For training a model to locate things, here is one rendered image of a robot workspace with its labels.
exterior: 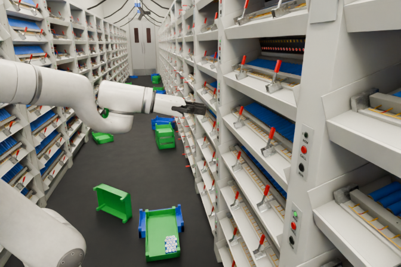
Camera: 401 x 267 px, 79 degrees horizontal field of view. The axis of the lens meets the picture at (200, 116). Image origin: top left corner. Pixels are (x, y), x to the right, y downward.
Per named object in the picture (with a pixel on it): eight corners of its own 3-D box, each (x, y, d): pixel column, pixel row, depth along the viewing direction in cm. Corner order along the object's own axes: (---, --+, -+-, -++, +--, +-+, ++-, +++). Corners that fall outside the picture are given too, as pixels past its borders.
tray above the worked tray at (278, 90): (301, 125, 57) (287, 69, 52) (225, 84, 114) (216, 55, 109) (376, 92, 58) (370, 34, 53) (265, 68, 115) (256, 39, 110)
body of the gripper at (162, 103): (148, 108, 84) (180, 112, 87) (148, 116, 75) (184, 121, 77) (151, 86, 82) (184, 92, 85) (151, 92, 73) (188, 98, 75)
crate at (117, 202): (104, 204, 196) (96, 210, 189) (101, 182, 190) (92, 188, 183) (132, 217, 182) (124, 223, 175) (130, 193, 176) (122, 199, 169)
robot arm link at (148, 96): (142, 108, 83) (150, 109, 84) (141, 116, 75) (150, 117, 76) (145, 84, 81) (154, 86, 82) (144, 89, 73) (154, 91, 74)
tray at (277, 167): (292, 198, 62) (283, 168, 59) (224, 124, 119) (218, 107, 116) (360, 167, 64) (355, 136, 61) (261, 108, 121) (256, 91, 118)
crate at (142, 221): (139, 238, 162) (138, 228, 159) (140, 217, 181) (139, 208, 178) (184, 232, 167) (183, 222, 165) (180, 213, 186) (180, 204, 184)
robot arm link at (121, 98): (140, 117, 74) (145, 86, 74) (94, 110, 71) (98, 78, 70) (141, 114, 82) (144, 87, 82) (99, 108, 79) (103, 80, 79)
